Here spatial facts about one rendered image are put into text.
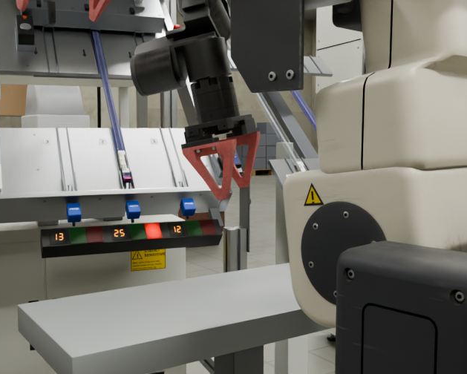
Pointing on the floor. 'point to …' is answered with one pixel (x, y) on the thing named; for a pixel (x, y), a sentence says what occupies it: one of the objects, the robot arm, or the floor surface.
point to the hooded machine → (54, 107)
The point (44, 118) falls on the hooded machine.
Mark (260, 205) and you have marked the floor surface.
